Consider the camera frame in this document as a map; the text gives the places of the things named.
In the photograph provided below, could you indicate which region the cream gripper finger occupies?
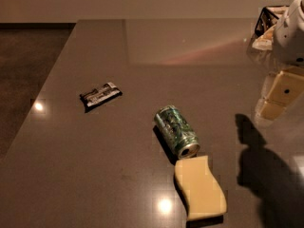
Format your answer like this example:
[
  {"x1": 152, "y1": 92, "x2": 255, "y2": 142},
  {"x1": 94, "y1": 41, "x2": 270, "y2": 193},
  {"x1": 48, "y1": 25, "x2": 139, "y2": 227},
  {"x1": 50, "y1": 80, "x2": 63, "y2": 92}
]
[{"x1": 258, "y1": 67, "x2": 304, "y2": 121}]

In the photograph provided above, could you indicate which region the green soda can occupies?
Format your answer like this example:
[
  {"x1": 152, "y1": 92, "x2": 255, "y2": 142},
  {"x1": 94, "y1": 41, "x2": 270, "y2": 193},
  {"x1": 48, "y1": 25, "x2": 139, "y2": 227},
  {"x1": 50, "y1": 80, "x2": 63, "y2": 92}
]
[{"x1": 154, "y1": 105, "x2": 200, "y2": 160}]

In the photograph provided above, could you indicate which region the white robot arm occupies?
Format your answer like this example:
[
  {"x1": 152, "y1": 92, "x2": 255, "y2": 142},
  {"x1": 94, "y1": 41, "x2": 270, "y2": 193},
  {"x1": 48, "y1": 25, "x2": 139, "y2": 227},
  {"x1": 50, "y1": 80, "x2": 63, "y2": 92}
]
[{"x1": 252, "y1": 0, "x2": 304, "y2": 121}]

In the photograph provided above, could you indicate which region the yellow sponge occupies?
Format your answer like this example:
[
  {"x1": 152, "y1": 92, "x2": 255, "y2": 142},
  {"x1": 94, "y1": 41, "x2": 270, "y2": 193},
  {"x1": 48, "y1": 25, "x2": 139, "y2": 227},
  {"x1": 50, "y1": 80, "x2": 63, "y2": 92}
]
[{"x1": 174, "y1": 156, "x2": 227, "y2": 221}]

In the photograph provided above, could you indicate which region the black snack bar wrapper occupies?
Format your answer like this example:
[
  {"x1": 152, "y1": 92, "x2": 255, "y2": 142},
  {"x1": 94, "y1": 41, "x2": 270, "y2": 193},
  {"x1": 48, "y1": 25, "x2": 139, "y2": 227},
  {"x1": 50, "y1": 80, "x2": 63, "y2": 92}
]
[{"x1": 80, "y1": 82, "x2": 123, "y2": 108}]

